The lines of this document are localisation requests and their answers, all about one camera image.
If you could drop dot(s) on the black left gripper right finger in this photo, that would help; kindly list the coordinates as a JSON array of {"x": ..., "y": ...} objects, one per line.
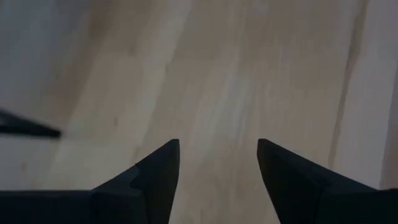
[{"x": 311, "y": 199}]

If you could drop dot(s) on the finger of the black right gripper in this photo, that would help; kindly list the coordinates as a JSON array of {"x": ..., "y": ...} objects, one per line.
[{"x": 18, "y": 126}]

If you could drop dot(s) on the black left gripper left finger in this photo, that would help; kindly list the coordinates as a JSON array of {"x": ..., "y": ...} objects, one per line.
[{"x": 93, "y": 205}]

